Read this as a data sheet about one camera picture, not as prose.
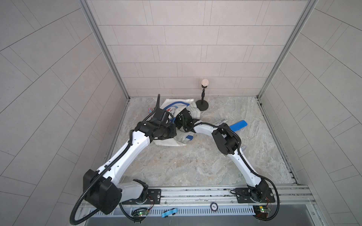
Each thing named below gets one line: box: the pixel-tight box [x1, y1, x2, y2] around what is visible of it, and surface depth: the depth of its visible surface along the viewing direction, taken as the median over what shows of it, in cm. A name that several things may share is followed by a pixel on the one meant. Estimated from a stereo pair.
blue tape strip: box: [161, 208, 179, 218], surface depth 67 cm
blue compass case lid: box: [229, 120, 248, 132], surface depth 101 cm
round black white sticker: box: [210, 201, 219, 212], surface depth 70 cm
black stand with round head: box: [195, 78, 210, 111], surface depth 110 cm
